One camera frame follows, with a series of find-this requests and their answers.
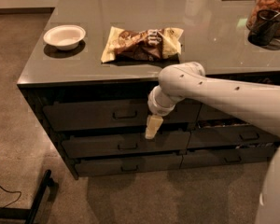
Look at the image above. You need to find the black cable on floor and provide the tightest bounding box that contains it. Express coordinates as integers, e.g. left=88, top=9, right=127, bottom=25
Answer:
left=0, top=175, right=23, bottom=211

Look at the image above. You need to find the dark counter cabinet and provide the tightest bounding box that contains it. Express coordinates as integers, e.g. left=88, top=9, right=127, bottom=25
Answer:
left=18, top=0, right=280, bottom=178

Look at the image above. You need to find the black metal stand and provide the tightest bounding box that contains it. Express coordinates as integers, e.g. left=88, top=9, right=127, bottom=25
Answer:
left=0, top=145, right=56, bottom=224

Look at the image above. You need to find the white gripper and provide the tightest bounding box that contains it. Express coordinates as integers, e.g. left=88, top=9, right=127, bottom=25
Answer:
left=145, top=86, right=184, bottom=139

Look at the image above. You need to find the black mesh cup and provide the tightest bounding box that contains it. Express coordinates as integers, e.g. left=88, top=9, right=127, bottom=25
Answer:
left=247, top=9, right=280, bottom=46

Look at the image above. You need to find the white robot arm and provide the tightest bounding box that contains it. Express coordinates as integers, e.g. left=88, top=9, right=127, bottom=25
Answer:
left=146, top=62, right=280, bottom=224

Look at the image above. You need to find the dark drawer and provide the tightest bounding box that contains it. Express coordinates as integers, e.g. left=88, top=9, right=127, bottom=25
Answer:
left=62, top=131, right=190, bottom=159
left=197, top=104, right=233, bottom=120
left=42, top=98, right=203, bottom=133
left=75, top=153, right=183, bottom=176
left=180, top=147, right=274, bottom=168
left=188, top=125, right=280, bottom=148

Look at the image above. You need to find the white paper bowl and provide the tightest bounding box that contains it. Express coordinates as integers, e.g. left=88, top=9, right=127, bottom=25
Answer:
left=43, top=25, right=86, bottom=50

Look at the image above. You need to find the brown yellow snack bag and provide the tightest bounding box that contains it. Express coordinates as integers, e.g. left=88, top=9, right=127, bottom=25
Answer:
left=101, top=27, right=184, bottom=63

